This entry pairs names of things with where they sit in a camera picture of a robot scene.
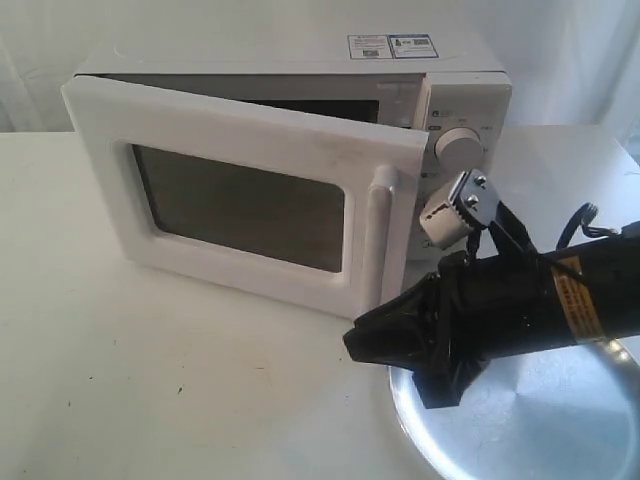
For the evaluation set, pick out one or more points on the white microwave door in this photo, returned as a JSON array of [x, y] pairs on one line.
[[307, 209]]

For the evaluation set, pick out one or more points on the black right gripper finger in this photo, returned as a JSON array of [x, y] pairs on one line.
[[444, 390]]

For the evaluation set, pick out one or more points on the round stainless steel tray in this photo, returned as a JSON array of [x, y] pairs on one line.
[[570, 413]]

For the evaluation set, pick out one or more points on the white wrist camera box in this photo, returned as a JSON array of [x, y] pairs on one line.
[[465, 204]]

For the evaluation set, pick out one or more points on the upper white control knob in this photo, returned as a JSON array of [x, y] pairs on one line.
[[459, 149]]

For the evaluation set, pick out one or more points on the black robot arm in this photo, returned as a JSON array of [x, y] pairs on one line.
[[595, 279]]

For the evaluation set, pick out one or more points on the white microwave oven body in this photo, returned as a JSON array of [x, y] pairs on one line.
[[314, 74]]

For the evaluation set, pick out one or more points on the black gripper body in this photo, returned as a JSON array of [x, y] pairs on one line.
[[502, 305]]

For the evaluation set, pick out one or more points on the blue white info sticker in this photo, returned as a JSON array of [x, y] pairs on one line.
[[391, 47]]

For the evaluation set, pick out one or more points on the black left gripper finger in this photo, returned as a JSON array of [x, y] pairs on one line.
[[409, 331]]

